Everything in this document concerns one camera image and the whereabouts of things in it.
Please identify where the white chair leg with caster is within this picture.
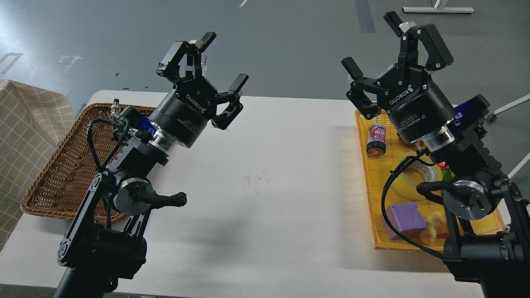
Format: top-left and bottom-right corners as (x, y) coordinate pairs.
(487, 94), (530, 123)

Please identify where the yellow tape roll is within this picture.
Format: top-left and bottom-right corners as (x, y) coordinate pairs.
(391, 156), (443, 202)

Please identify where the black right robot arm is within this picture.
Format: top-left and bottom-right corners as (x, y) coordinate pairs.
(342, 11), (530, 298)

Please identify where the brown wicker basket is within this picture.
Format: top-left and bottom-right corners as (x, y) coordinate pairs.
(20, 103), (111, 220)

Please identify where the yellow plastic basket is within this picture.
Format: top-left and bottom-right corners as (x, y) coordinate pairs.
(354, 109), (506, 251)

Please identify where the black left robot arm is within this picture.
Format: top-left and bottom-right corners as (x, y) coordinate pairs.
(54, 32), (248, 298)

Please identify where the beige checkered cloth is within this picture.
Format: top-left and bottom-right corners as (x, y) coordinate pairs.
(0, 79), (75, 247)

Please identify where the toy croissant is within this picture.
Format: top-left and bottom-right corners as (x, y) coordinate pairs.
(419, 211), (449, 245)

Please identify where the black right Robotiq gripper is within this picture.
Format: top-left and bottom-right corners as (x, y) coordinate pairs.
(341, 11), (456, 143)

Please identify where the toy carrot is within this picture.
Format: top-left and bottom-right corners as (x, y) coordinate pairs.
(437, 161), (449, 171)

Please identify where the small pink drink can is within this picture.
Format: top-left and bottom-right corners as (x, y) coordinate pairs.
(366, 124), (386, 158)

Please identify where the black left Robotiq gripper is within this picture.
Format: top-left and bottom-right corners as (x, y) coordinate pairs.
(149, 32), (249, 148)

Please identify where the white stand base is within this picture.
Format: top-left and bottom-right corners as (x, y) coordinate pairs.
(402, 0), (475, 14)

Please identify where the purple foam block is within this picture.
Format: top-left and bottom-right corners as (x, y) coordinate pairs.
(385, 202), (427, 239)

